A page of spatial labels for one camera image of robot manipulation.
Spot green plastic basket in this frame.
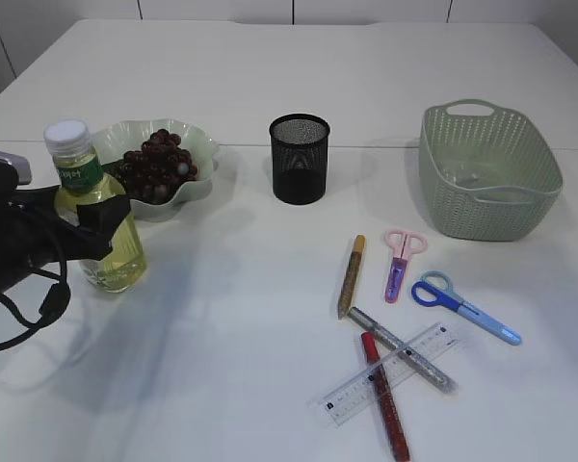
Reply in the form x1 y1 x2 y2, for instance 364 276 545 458
419 99 564 242

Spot silver glitter pen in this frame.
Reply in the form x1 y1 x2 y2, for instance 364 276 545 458
347 306 458 395

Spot purple grape bunch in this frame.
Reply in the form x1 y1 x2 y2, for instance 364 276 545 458
103 129 198 205

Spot green wavy plate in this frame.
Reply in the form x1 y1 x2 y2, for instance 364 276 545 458
92 118 219 220

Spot blue scissors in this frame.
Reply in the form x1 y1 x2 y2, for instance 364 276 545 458
410 270 522 347

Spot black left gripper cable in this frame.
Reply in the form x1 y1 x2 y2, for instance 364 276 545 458
0 225 72 355

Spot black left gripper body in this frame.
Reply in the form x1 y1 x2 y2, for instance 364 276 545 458
0 169 72 295

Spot gold glitter pen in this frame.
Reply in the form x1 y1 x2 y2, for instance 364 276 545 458
337 235 366 320

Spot clear plastic sheet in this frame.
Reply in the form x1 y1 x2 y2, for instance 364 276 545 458
438 160 512 189

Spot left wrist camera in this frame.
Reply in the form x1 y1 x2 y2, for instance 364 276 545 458
0 151 32 186

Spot pink scissors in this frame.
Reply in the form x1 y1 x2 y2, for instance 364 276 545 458
384 229 428 303

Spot clear plastic ruler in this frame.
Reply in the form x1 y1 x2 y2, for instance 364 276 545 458
310 322 460 426

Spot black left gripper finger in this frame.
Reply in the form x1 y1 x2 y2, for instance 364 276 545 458
10 185 60 212
55 194 131 260

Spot red glitter pen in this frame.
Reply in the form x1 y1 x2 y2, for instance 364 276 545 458
360 332 411 461

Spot black mesh pen holder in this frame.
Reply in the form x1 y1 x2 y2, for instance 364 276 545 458
269 114 330 205

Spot yellow tea bottle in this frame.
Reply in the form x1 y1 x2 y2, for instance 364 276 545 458
43 119 146 293

